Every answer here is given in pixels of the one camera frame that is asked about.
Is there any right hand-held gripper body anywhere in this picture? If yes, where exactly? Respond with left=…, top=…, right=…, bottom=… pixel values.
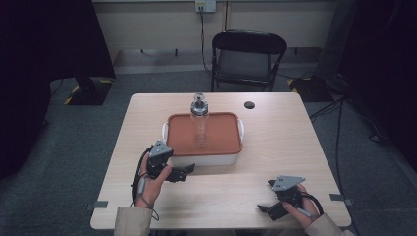
left=271, top=175, right=306, bottom=207

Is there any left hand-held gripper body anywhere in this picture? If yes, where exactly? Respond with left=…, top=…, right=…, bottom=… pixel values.
left=146, top=140, right=174, bottom=180

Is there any white box with orange lid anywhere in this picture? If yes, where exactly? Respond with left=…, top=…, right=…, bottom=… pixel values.
left=161, top=111, right=245, bottom=167

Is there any clear glass bottle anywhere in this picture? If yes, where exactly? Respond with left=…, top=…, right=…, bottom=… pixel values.
left=189, top=92, right=210, bottom=148

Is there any person's right hand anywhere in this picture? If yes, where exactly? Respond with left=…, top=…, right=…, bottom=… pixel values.
left=282, top=184, right=320, bottom=230

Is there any person's left hand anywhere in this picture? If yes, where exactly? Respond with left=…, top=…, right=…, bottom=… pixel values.
left=135, top=153, right=173, bottom=209

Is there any grey tape piece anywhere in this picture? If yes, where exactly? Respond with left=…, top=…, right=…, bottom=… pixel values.
left=328, top=193, right=354, bottom=207
left=86, top=200, right=109, bottom=211

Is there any black stand base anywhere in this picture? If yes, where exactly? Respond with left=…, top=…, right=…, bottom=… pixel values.
left=63, top=76, right=114, bottom=106

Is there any black floor box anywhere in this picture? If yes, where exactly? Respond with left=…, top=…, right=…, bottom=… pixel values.
left=287, top=76, right=332, bottom=103

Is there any black folding chair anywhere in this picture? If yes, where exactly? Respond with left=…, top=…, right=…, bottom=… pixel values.
left=210, top=29, right=288, bottom=93

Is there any black curtain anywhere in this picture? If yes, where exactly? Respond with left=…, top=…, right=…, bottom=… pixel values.
left=0, top=0, right=117, bottom=181
left=338, top=0, right=417, bottom=173

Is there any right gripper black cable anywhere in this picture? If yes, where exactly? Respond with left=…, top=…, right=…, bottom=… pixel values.
left=299, top=191, right=325, bottom=218

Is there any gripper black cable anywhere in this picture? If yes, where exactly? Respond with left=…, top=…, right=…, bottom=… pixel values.
left=299, top=191, right=325, bottom=218
left=131, top=147, right=160, bottom=221

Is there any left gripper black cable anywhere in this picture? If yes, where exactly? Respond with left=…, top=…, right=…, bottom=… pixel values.
left=131, top=147, right=160, bottom=221

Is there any black floor cable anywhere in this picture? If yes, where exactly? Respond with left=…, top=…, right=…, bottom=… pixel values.
left=334, top=97, right=346, bottom=198

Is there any black wall socket cable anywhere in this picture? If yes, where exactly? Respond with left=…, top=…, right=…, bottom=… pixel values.
left=197, top=6, right=214, bottom=77

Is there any white wall socket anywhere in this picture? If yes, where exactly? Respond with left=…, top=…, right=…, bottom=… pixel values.
left=194, top=0, right=217, bottom=14

